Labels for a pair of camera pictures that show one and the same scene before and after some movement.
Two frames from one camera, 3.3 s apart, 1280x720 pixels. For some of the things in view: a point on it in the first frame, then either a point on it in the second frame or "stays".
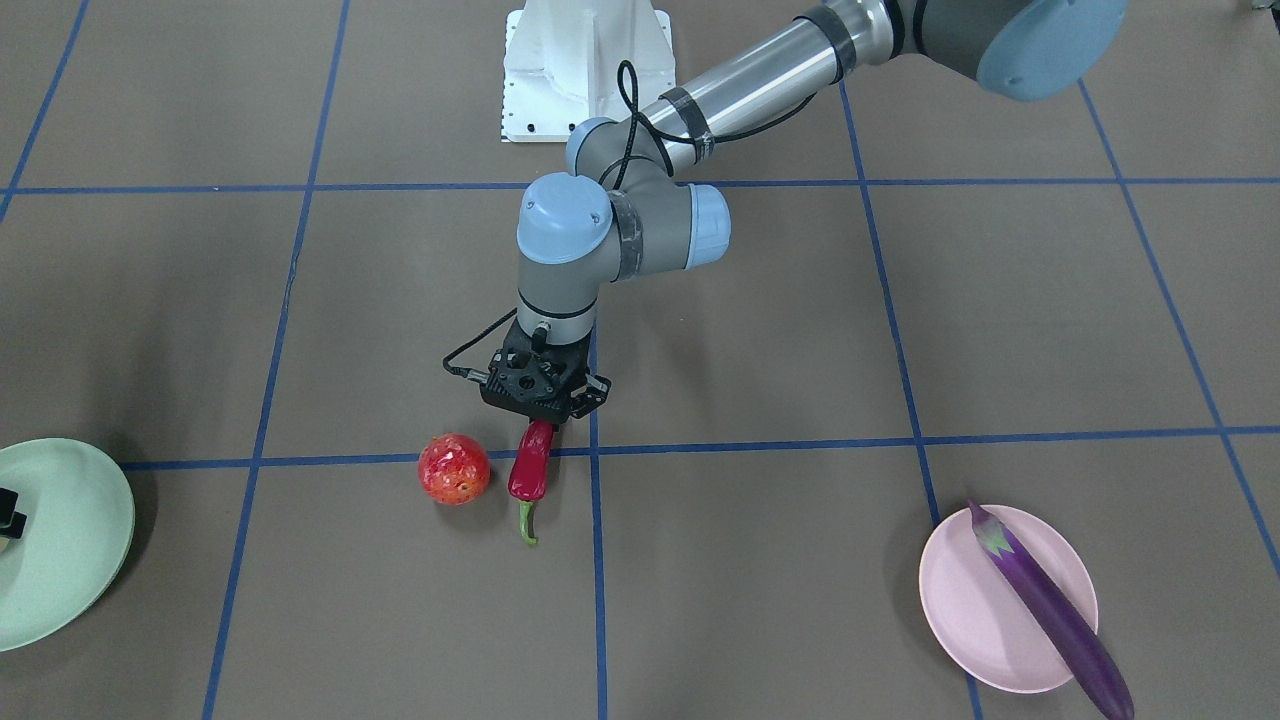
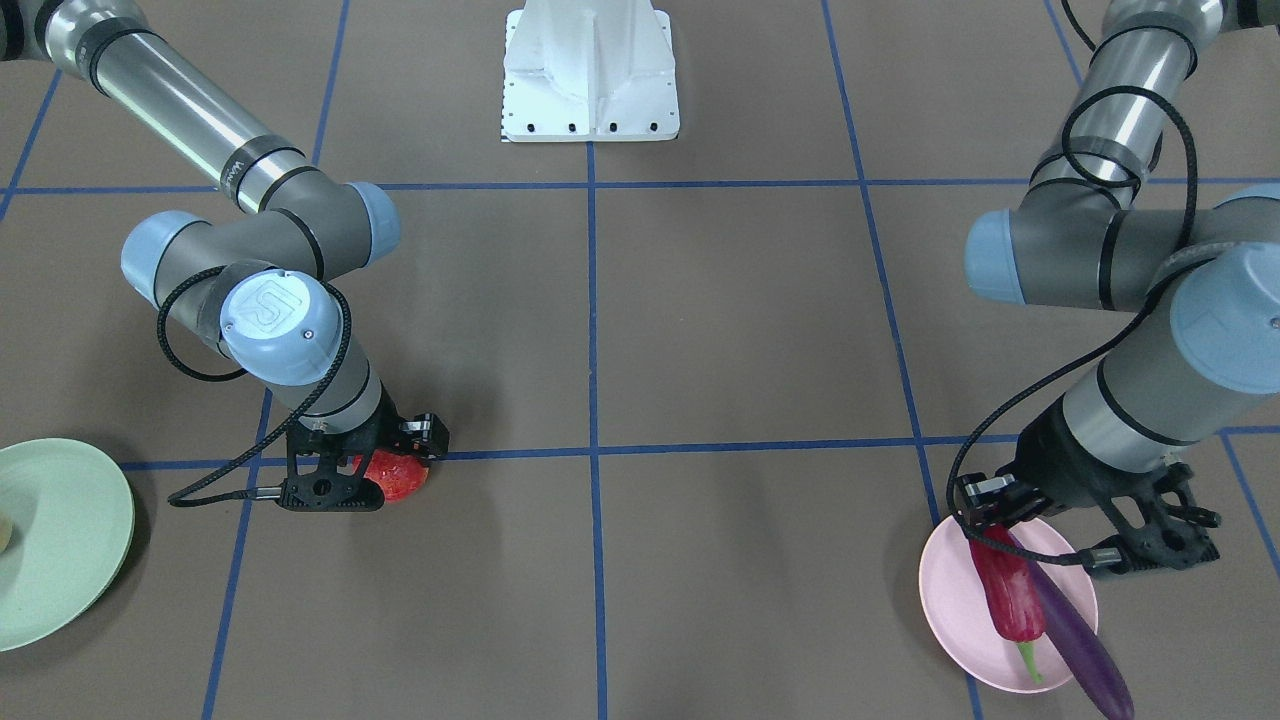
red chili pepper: x=529 y=472 → x=1012 y=597
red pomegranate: x=453 y=469 → x=399 y=476
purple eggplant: x=1062 y=611 stays
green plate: x=78 y=537 stays
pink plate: x=979 y=618 stays
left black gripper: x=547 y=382 → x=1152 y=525
